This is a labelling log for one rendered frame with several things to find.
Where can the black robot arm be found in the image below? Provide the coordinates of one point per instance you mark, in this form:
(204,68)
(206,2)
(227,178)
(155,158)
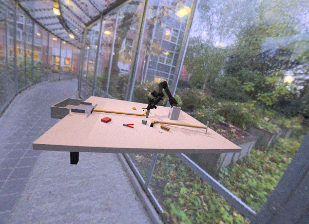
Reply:
(160,94)

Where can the red square tile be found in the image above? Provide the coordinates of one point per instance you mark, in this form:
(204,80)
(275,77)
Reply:
(106,120)

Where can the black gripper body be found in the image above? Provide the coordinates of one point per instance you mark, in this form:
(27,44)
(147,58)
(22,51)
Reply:
(153,104)

